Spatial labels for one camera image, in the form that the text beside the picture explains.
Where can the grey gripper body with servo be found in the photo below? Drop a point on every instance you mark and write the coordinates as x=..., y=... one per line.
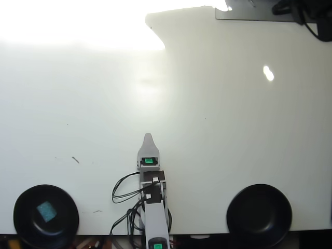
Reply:
x=148, y=161

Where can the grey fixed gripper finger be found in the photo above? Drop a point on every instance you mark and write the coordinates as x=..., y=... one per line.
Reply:
x=149, y=145

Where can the blue foam cube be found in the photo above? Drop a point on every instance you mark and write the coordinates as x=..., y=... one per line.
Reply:
x=46, y=211

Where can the black round bowl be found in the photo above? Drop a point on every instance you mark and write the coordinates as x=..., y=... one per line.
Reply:
x=259, y=215
x=26, y=223

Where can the yellow object under table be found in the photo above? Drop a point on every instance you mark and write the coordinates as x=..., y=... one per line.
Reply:
x=13, y=244

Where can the black box device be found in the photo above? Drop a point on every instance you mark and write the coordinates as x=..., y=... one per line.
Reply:
x=325, y=26

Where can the black bracket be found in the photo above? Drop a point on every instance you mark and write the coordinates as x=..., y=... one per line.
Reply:
x=282, y=7

